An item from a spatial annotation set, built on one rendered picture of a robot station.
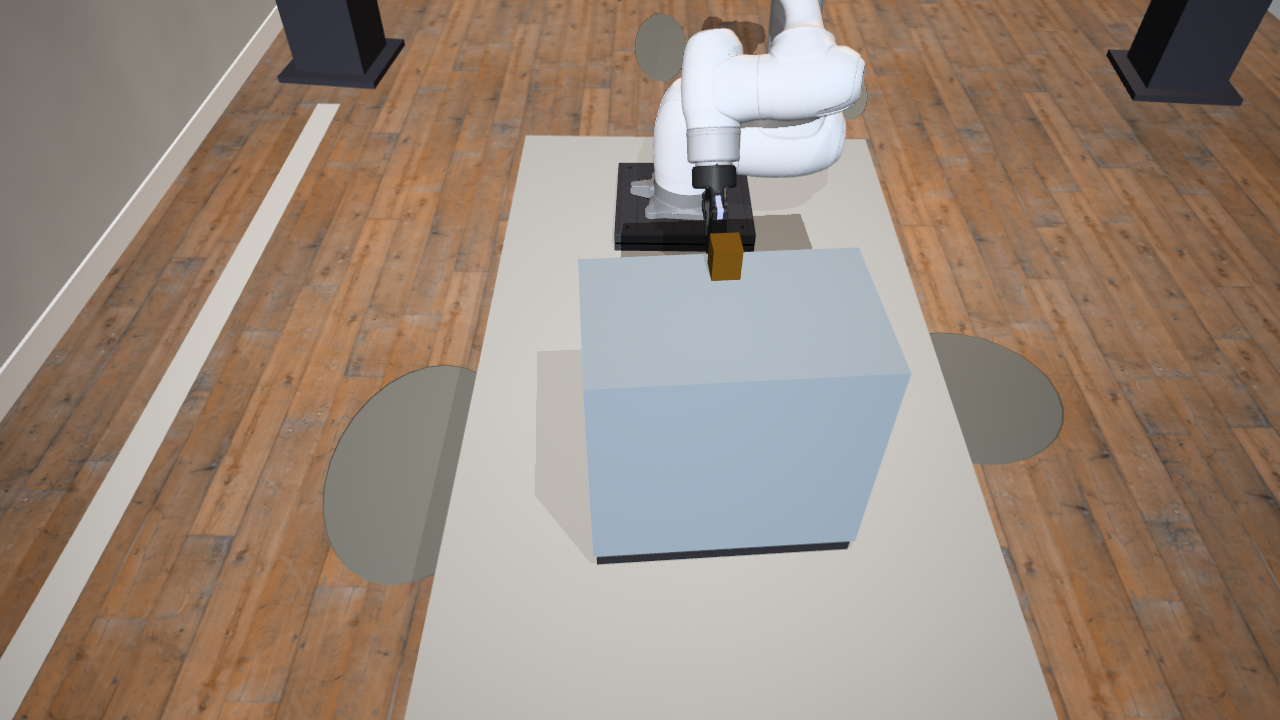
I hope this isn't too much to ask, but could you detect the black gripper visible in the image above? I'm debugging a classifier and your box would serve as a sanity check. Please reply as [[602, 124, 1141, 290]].
[[692, 164, 737, 254]]

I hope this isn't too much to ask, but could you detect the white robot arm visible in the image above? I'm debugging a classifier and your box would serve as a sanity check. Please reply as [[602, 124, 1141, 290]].
[[630, 0, 867, 220]]

